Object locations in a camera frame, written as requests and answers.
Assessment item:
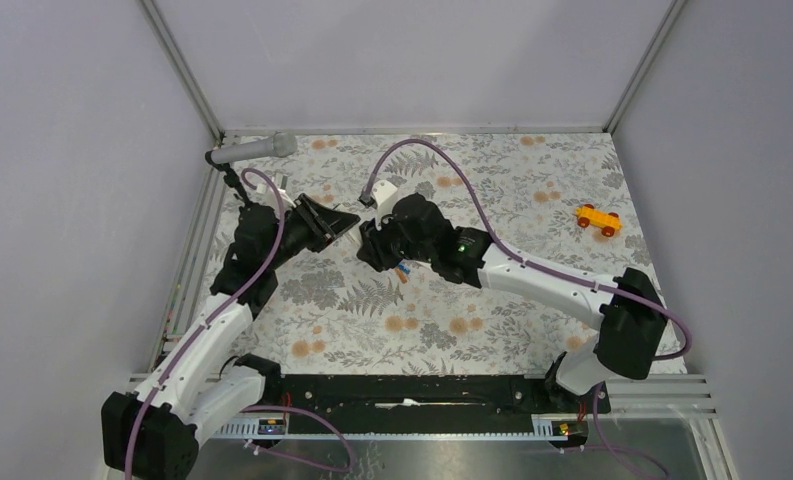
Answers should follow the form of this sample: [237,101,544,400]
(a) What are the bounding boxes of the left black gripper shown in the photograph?
[265,193,360,271]

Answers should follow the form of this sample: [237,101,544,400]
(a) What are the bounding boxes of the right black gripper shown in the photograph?
[357,205,435,274]

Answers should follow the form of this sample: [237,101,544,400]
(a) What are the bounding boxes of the white remote control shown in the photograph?
[346,225,363,246]

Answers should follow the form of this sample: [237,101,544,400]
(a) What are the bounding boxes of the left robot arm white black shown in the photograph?
[101,194,360,479]

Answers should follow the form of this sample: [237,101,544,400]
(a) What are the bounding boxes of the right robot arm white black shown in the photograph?
[357,194,667,412]

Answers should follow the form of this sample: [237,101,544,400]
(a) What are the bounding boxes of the grey microphone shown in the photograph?
[205,132,298,165]

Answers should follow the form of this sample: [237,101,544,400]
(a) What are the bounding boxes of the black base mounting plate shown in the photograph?
[260,374,611,435]

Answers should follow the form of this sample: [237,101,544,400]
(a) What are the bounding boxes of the floral patterned table mat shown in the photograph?
[227,133,654,375]

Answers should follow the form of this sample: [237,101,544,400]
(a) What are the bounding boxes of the yellow toy car red wheels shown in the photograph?
[575,204,624,238]

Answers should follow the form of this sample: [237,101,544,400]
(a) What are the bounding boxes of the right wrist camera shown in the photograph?
[359,180,398,226]

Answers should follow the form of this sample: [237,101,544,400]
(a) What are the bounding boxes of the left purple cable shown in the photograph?
[122,167,286,480]

